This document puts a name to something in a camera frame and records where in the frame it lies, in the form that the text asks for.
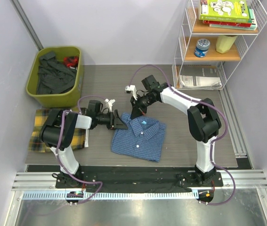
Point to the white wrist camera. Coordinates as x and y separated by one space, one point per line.
131 89
109 104

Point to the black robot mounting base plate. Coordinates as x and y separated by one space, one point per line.
138 177

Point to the white folded paper booklet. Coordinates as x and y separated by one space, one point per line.
199 82

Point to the folded yellow plaid shirt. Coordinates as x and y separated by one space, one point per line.
35 143

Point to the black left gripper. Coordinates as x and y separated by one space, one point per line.
115 123

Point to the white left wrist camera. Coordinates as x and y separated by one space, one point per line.
109 104

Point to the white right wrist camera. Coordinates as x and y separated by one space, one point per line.
131 89

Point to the white wire shelf rack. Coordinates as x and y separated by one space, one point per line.
214 37

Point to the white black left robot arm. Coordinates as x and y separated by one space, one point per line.
58 130

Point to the blue checked long sleeve shirt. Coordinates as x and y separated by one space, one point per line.
143 138

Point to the dark grey shirt in bin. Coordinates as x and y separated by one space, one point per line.
53 76

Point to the red book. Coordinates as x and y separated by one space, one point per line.
227 23

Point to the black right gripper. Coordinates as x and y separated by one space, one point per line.
137 111

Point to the white slotted cable duct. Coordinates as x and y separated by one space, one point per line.
74 195

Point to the blue white round tin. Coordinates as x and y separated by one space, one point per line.
201 48

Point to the olive green plastic bin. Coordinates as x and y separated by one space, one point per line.
67 99

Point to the aluminium extrusion rail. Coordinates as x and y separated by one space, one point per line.
26 181

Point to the pale yellow faceted vase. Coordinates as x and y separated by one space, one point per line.
224 43

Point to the red black garment in bin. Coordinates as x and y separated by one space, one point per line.
71 61

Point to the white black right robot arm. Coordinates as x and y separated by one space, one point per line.
203 120

